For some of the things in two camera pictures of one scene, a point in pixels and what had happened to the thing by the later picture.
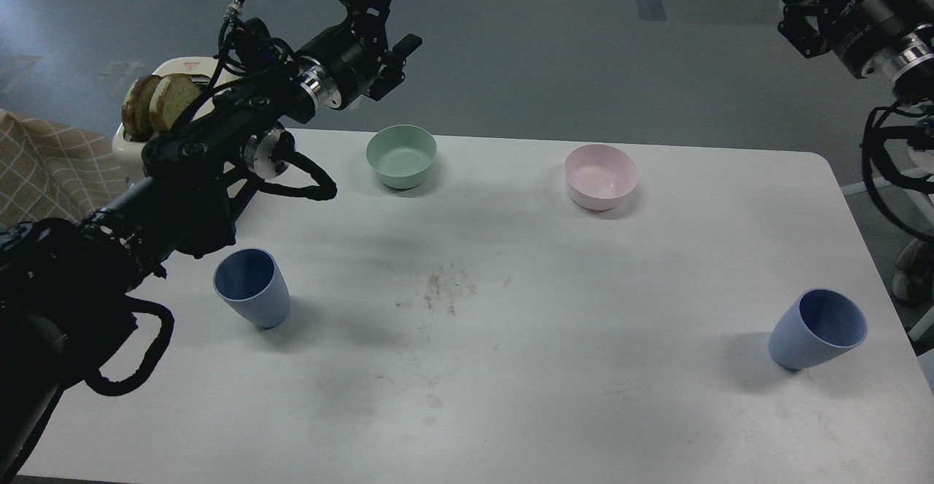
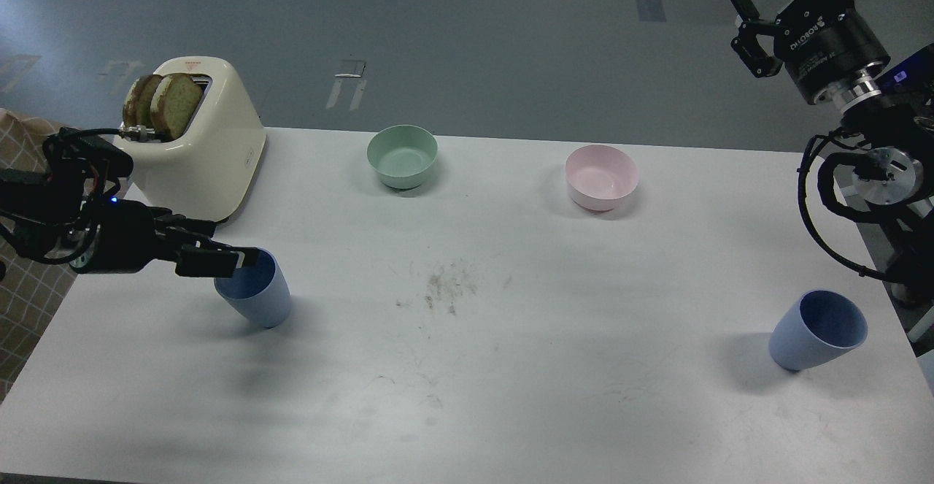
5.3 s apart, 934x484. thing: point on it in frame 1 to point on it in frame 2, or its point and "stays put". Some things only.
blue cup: (252, 282) stays put
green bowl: (402, 155) stays put
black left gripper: (354, 57) to (126, 236)
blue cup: (815, 325) stays put
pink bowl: (600, 177) stays put
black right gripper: (863, 8) to (820, 35)
